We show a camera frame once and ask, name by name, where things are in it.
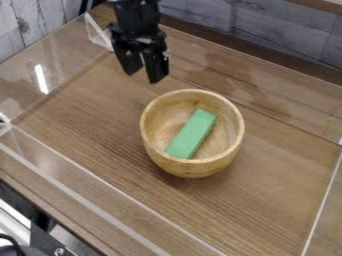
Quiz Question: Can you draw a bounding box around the green rectangular block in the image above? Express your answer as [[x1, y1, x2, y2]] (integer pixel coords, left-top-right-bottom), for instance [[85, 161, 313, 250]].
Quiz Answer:
[[164, 109, 216, 159]]

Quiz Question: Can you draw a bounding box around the black cable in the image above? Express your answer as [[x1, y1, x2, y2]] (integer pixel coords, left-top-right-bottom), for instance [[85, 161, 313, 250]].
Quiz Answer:
[[0, 233, 28, 256]]

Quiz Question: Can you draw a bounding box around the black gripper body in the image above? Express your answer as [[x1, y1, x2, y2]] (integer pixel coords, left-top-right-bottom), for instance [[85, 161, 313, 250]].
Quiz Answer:
[[108, 0, 167, 54]]

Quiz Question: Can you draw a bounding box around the black metal table bracket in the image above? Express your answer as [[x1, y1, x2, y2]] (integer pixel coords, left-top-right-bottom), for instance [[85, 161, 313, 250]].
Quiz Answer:
[[29, 223, 77, 256]]

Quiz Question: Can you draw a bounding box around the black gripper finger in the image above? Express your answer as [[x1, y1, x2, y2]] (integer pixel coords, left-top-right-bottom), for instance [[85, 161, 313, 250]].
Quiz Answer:
[[111, 39, 143, 75], [143, 40, 170, 84]]

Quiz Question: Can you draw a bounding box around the wooden bowl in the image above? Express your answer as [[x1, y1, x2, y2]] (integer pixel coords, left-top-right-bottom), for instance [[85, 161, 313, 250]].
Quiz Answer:
[[140, 89, 244, 178]]

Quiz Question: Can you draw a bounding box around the clear acrylic corner bracket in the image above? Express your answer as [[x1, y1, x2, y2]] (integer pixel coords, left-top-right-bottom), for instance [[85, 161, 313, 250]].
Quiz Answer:
[[84, 12, 114, 51]]

